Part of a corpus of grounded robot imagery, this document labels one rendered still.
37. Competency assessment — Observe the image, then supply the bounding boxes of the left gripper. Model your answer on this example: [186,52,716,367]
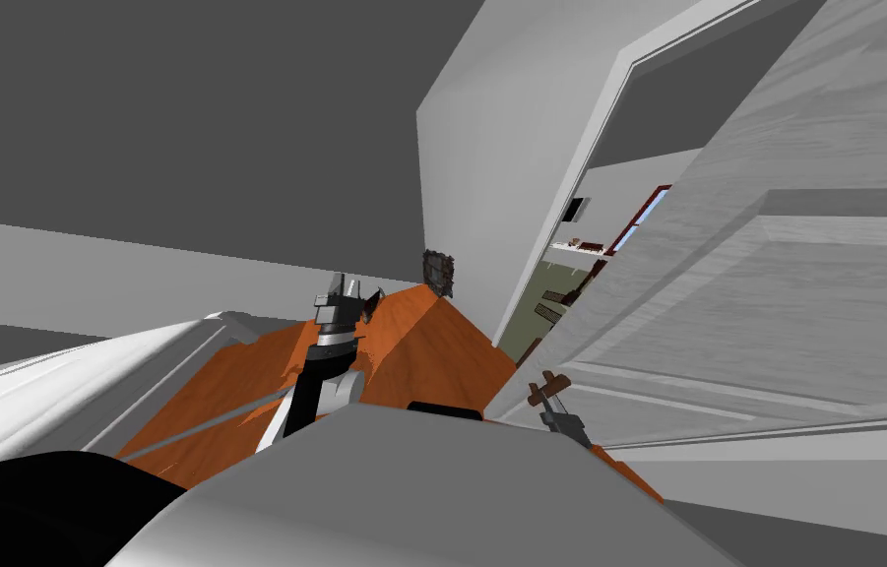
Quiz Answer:
[313,271,386,333]

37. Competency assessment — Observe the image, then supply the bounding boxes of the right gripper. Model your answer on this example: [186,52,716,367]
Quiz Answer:
[540,406,595,451]

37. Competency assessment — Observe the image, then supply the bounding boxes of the brown door handle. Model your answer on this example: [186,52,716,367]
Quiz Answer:
[527,371,573,409]

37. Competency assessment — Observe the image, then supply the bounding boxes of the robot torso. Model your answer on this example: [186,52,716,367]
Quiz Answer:
[103,399,745,567]

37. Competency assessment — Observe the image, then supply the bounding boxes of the grey wooden door leaf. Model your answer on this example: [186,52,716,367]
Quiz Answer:
[481,0,887,468]

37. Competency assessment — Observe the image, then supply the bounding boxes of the red framed window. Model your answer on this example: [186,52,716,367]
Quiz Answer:
[606,184,673,255]

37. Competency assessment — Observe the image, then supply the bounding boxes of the dark square wall picture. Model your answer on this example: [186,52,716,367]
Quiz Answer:
[420,248,457,300]

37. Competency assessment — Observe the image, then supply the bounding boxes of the white wall shelf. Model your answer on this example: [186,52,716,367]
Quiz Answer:
[548,235,611,260]

